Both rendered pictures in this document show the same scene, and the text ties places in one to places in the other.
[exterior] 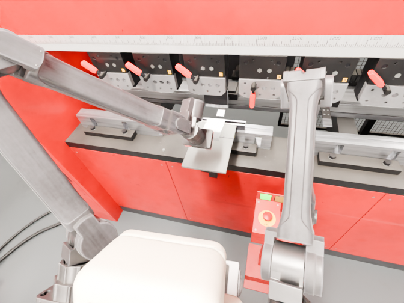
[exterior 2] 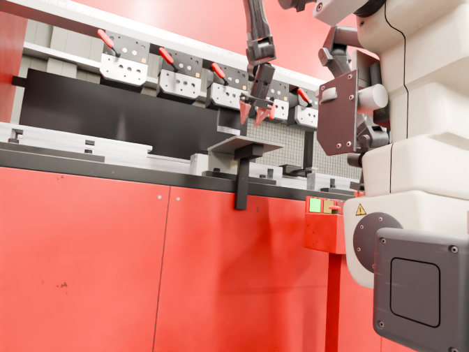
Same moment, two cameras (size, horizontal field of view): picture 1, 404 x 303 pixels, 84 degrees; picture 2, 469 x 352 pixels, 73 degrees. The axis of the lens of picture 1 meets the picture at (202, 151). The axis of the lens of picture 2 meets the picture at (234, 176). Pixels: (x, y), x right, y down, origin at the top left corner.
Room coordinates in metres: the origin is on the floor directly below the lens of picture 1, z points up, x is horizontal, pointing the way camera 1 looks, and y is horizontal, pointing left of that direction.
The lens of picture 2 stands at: (-0.11, 0.79, 0.75)
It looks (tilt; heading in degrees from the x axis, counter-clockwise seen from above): 7 degrees up; 314
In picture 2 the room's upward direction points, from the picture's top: 5 degrees clockwise
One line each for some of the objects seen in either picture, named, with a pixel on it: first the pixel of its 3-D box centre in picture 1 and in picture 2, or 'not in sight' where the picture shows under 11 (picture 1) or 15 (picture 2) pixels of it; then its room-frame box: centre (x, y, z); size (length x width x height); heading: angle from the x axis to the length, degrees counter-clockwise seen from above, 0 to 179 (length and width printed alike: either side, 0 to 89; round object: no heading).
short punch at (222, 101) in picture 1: (216, 98); (229, 121); (0.78, -0.10, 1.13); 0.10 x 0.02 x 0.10; 68
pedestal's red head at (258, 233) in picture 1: (277, 221); (342, 224); (0.36, -0.27, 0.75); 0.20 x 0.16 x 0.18; 68
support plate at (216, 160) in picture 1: (210, 145); (243, 147); (0.64, -0.04, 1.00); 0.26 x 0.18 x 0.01; 158
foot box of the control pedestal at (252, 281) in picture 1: (261, 268); not in sight; (0.34, -0.26, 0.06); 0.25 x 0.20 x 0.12; 158
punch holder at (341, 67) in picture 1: (322, 74); (306, 110); (0.64, -0.44, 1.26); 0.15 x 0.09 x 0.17; 68
